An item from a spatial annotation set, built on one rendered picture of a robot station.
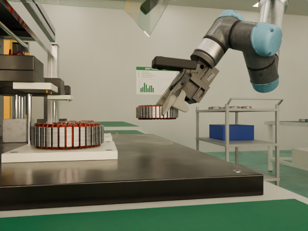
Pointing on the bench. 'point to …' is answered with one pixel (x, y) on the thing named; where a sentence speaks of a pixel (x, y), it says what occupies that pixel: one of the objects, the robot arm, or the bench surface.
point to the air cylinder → (14, 130)
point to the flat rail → (29, 24)
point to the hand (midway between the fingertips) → (155, 113)
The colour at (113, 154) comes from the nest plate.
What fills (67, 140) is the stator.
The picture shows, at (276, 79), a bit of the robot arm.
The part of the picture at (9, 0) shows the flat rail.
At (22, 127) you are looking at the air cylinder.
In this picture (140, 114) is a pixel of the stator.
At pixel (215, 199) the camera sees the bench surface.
